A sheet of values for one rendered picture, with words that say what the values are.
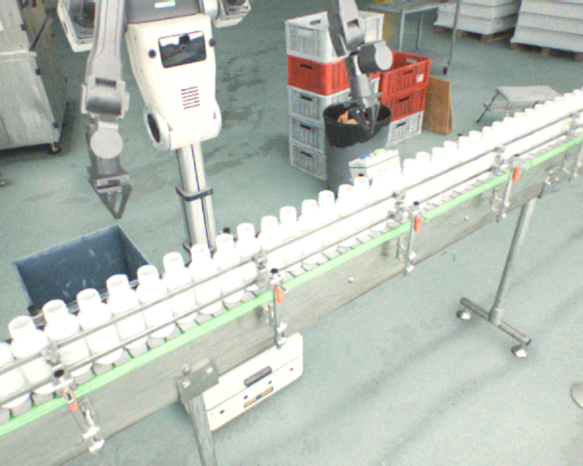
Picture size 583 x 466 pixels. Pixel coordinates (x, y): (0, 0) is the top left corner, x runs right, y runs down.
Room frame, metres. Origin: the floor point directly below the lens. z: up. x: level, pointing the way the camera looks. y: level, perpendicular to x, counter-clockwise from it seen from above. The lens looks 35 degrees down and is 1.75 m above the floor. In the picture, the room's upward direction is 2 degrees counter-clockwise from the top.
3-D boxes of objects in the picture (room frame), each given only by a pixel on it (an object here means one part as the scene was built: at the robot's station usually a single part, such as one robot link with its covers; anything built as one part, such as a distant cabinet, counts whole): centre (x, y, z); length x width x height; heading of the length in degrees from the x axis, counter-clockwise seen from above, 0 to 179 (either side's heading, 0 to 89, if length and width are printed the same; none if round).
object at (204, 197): (1.52, 0.32, 0.74); 0.11 x 0.11 x 0.40; 35
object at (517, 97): (4.02, -2.09, 0.21); 0.61 x 0.47 x 0.41; 178
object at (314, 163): (3.60, -0.41, 0.11); 0.61 x 0.41 x 0.22; 130
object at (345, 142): (3.00, -0.50, 0.32); 0.45 x 0.45 x 0.64
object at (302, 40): (3.60, -0.41, 1.00); 0.61 x 0.41 x 0.22; 132
